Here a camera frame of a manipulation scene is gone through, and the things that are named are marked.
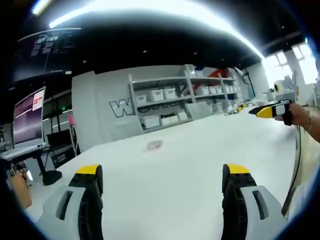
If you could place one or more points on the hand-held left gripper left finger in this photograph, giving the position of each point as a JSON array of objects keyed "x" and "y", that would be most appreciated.
[{"x": 72, "y": 200}]

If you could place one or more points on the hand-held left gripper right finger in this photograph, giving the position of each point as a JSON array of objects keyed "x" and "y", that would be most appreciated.
[{"x": 246, "y": 200}]

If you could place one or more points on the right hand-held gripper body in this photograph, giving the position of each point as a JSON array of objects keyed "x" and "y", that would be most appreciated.
[{"x": 283, "y": 91}]

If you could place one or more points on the clear resealable bag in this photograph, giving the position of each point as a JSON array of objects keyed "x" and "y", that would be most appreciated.
[{"x": 155, "y": 145}]

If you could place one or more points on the person's right hand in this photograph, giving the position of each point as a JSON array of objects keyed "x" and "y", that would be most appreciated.
[{"x": 298, "y": 113}]

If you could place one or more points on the black laptop stand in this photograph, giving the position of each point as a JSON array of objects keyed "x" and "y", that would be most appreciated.
[{"x": 46, "y": 165}]

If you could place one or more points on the brown cardboard box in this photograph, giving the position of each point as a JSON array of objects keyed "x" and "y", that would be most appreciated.
[{"x": 21, "y": 190}]

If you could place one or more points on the pink-topped pole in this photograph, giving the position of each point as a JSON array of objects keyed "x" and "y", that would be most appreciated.
[{"x": 72, "y": 132}]

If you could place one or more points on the row of white storage boxes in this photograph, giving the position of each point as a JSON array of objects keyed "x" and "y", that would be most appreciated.
[{"x": 190, "y": 96}]

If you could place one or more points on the grey metal shelving unit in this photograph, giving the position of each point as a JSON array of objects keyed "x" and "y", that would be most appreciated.
[{"x": 186, "y": 95}]

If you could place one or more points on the monitor screen on stand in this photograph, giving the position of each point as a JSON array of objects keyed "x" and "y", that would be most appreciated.
[{"x": 27, "y": 122}]

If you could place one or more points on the long ceiling light strip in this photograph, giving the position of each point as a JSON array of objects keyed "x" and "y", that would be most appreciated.
[{"x": 160, "y": 22}]

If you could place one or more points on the dark hanging screen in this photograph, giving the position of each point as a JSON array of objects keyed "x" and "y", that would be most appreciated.
[{"x": 45, "y": 53}]

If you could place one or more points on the short ceiling light strip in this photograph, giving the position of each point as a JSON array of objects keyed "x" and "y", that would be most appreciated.
[{"x": 41, "y": 6}]

